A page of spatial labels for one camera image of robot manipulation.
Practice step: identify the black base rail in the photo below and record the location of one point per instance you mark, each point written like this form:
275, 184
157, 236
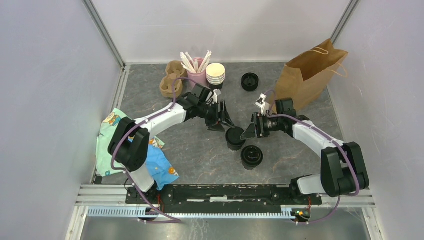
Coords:
228, 199

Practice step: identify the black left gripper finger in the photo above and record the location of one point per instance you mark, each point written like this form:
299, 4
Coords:
225, 118
216, 128

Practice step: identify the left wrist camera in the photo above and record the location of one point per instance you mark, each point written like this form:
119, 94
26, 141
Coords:
205, 94

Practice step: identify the stack of paper cups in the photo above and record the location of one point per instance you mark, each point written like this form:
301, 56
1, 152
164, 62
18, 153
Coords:
215, 75

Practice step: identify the black paper coffee cup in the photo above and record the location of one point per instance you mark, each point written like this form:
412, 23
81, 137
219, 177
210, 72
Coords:
251, 157

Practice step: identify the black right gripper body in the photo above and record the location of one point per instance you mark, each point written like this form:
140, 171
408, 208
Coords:
267, 124

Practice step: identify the brown cardboard cup carriers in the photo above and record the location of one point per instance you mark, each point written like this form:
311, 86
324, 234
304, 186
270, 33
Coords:
173, 71

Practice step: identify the blue patterned cloth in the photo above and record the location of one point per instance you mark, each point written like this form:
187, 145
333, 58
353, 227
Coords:
157, 171

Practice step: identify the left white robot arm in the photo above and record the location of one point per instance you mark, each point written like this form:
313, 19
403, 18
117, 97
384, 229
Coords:
129, 144

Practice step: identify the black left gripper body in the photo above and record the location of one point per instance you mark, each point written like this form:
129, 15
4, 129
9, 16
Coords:
210, 113

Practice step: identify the stack of black lids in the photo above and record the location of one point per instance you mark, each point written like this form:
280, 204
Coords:
250, 82

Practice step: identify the wooden stirrers in wrappers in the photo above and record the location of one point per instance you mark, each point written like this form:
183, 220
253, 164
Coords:
193, 65

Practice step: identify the pink metal utensil cup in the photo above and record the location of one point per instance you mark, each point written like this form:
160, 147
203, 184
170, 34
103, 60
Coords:
198, 78

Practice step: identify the brown paper takeout bag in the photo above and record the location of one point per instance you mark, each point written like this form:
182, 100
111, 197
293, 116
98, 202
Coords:
306, 76

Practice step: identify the green patterned cloth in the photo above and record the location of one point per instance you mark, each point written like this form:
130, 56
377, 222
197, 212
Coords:
107, 130

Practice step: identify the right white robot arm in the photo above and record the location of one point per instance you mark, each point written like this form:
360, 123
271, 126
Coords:
342, 167

